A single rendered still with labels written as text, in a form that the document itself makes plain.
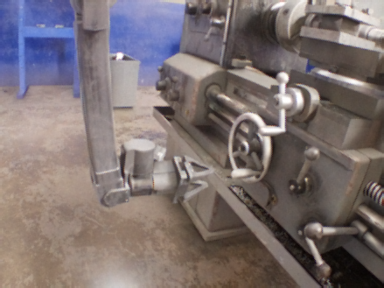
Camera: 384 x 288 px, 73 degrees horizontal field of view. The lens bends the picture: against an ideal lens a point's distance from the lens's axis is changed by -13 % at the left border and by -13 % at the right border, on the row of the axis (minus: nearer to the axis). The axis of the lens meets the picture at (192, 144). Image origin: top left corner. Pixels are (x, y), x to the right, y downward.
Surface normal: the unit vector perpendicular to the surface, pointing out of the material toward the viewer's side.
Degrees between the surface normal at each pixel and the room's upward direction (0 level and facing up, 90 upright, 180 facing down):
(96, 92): 92
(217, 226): 90
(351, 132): 90
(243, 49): 90
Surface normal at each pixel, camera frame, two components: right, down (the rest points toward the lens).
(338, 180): -0.91, 0.04
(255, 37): 0.39, 0.40
